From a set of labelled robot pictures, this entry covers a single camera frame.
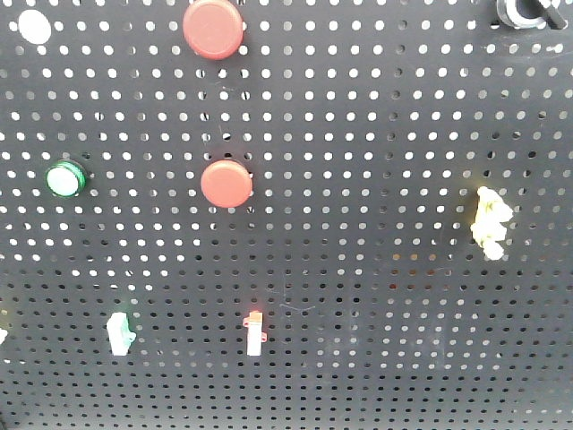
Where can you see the black perforated pegboard panel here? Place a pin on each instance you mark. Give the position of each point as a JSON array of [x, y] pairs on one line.
[[367, 128]]

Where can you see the black rotary selector switch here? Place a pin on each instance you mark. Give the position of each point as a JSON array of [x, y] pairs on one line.
[[533, 14]]

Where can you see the yellow-based white rocker switch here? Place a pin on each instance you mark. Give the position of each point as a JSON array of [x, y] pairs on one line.
[[3, 335]]

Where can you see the green push button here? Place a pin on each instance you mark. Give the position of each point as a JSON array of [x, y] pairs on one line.
[[66, 178]]

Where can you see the green-based white rocker switch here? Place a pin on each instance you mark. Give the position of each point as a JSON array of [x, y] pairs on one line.
[[119, 334]]

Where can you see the red-based white rocker switch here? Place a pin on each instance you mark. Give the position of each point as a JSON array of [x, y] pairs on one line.
[[255, 336]]

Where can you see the red push button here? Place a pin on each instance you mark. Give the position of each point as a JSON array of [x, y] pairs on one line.
[[213, 29], [226, 184]]

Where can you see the upper red push button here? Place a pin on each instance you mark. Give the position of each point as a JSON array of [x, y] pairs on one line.
[[213, 29]]

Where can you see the yellow toggle handle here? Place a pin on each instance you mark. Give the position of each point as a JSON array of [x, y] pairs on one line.
[[488, 229]]

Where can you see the lower red push button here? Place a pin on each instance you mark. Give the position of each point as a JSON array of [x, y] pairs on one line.
[[226, 184]]

